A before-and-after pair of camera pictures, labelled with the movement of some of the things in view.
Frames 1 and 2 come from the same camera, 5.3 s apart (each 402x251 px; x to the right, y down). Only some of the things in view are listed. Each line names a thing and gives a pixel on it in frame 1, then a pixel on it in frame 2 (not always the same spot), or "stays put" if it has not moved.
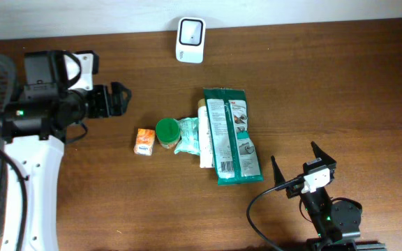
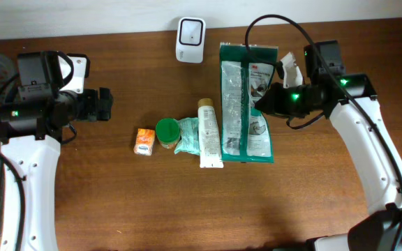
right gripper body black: (294, 190) to (280, 99)
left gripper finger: (120, 99) to (105, 104)
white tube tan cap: (206, 157) stays put
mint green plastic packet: (189, 141) stays put
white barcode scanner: (190, 44) stays put
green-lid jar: (168, 132) stays put
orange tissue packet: (144, 142) stays put
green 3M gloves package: (237, 157) to (246, 133)
